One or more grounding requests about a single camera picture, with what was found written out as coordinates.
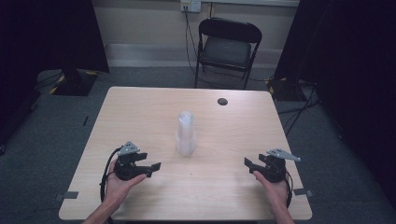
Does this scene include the white wall socket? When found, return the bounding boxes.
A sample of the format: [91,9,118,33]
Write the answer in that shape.
[179,0,203,14]

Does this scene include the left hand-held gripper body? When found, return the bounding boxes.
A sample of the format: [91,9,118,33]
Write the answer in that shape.
[113,140,154,182]

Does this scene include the person's right hand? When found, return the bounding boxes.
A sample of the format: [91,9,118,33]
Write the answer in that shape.
[252,170,291,213]

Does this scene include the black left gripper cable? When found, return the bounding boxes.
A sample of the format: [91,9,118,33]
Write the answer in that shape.
[99,146,123,224]

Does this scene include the black stand base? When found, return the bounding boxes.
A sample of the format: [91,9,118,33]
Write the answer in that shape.
[266,76,317,103]
[49,68,100,97]

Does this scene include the black wall socket cable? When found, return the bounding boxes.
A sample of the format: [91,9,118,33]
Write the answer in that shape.
[184,5,200,77]

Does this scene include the person's left hand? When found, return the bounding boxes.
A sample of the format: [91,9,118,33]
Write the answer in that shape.
[103,159,148,207]

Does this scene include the black curtain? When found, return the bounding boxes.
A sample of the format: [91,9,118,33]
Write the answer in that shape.
[0,0,110,150]
[273,0,396,206]

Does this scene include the stack of clear plastic cups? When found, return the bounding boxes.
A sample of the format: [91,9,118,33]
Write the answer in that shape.
[176,110,197,158]

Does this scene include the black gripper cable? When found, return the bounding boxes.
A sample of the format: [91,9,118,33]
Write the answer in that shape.
[283,170,294,209]
[99,146,123,224]

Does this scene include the black folding chair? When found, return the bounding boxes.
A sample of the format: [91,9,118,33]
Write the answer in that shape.
[193,17,263,91]

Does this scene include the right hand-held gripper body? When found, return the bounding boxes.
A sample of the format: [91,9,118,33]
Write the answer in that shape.
[252,147,302,184]

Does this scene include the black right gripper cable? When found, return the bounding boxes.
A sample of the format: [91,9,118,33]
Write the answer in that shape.
[283,170,294,209]

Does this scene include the black floor cables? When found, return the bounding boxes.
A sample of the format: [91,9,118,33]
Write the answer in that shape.
[276,81,322,138]

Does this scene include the grey tape strip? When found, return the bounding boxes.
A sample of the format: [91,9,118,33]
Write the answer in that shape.
[292,188,315,198]
[54,190,79,202]

